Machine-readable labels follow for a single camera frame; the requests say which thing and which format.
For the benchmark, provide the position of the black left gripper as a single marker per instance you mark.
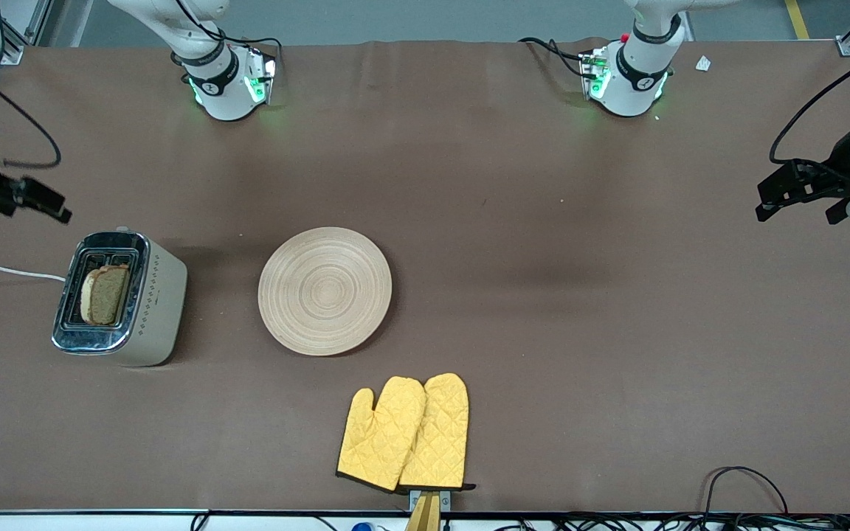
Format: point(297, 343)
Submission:
point(840, 167)

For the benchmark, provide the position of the toast bread slice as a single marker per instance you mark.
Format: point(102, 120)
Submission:
point(109, 295)

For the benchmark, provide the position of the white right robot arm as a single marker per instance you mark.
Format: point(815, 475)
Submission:
point(222, 81)

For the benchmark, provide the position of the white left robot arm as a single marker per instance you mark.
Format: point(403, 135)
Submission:
point(635, 77)

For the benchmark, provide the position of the round wooden plate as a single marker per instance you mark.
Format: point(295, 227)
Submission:
point(325, 290)

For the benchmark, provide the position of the beige chrome toaster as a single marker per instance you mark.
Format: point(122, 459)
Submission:
point(156, 306)

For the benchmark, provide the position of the small white paper scrap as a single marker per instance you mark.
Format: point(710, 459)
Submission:
point(703, 63)

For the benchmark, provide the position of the yellow quilted oven mitt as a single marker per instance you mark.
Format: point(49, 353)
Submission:
point(379, 435)
point(441, 428)

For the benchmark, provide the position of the wooden stick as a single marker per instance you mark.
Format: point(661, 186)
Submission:
point(423, 516)

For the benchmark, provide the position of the small metal bracket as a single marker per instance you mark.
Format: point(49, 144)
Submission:
point(446, 500)

